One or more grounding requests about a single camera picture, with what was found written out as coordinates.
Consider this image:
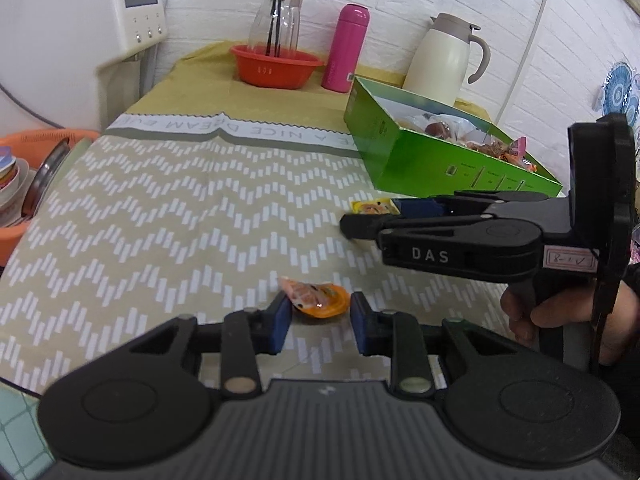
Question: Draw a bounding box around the orange jelly cup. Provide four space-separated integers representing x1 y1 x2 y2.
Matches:
279 276 350 320

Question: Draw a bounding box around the white grey snack bag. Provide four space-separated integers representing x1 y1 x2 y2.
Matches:
397 113 488 143

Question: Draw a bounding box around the yellow jelly cup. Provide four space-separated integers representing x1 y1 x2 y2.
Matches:
350 198 400 214

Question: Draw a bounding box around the pink pumpkin seed packet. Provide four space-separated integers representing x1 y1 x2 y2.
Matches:
510 136 527 160

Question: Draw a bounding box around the orange clear nut packet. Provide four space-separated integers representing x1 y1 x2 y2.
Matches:
464 138 537 172

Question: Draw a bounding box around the clear dates packet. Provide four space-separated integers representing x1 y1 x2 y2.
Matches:
424 122 451 139

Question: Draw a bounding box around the person's right hand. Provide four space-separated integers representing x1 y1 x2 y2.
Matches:
500 283 639 364

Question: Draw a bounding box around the green cardboard box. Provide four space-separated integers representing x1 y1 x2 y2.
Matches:
344 77 562 197

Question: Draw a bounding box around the cream thermos jug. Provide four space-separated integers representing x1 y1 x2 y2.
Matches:
402 13 491 106

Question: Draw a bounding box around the chevron beige table mat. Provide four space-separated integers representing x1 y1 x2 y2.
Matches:
1 131 508 392

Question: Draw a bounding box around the pink thermos bottle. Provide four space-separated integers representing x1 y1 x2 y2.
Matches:
321 3 370 93

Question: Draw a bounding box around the red plastic basket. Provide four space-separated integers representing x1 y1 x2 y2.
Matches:
230 44 323 90

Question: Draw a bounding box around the yellow cloth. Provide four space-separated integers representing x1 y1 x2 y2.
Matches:
124 40 497 129

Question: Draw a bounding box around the glass carafe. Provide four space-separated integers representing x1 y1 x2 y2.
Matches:
248 0 303 58

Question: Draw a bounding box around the black straw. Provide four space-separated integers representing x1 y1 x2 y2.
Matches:
265 0 282 58

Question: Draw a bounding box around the orange plastic basin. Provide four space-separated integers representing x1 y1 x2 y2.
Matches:
1 129 100 268

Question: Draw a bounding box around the white screen appliance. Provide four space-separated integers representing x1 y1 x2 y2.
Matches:
1 0 168 136

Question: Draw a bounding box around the blue wall decoration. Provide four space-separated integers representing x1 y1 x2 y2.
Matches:
592 62 639 133

